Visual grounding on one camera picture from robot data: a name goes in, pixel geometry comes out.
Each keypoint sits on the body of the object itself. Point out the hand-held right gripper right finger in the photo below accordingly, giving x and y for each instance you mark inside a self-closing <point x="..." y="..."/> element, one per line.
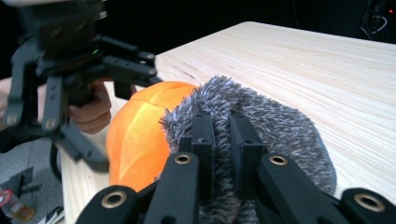
<point x="246" y="146"/>

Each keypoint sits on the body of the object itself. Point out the dark equipment tower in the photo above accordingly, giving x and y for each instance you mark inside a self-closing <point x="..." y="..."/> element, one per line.
<point x="378" y="18"/>

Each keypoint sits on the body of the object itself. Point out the small orange bottle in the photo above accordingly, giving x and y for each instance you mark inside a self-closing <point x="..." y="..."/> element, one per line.
<point x="18" y="213"/>

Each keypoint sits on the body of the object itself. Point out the orange plush toy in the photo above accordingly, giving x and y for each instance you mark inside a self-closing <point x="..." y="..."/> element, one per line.
<point x="137" y="137"/>

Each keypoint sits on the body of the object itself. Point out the black floor bracket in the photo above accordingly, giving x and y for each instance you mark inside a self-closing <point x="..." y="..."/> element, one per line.
<point x="18" y="180"/>

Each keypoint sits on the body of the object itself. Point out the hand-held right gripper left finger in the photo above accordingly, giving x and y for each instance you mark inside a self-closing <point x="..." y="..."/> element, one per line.
<point x="202" y="140"/>

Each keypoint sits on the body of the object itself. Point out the grey fuzzy cloth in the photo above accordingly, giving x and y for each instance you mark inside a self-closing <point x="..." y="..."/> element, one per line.
<point x="286" y="130"/>

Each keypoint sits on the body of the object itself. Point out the black white striped object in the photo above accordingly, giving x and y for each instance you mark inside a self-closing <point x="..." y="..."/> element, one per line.
<point x="51" y="216"/>

